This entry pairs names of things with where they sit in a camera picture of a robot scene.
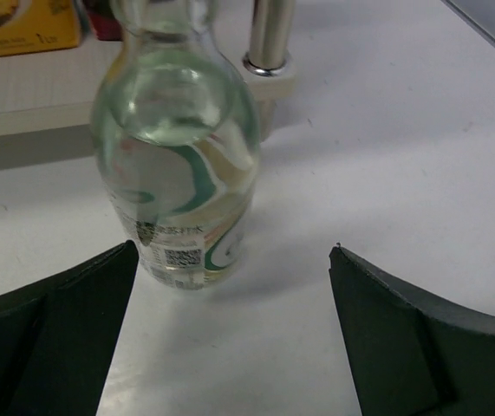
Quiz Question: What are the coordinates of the white two-tier shelf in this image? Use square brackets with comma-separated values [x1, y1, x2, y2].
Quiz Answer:
[0, 0, 298, 174]

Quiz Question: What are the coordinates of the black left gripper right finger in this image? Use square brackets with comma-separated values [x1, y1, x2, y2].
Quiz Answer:
[329, 245, 495, 415]

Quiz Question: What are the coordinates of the yellow pineapple juice carton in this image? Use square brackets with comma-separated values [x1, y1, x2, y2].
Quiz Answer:
[0, 0, 81, 57]

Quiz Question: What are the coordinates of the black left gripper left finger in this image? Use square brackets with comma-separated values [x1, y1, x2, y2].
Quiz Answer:
[0, 241, 139, 415]

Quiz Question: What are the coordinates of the green cap soda bottle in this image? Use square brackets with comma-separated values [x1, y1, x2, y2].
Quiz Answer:
[90, 1, 260, 290]

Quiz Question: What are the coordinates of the dark red berry juice carton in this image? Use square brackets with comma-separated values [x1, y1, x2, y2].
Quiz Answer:
[82, 0, 122, 42]

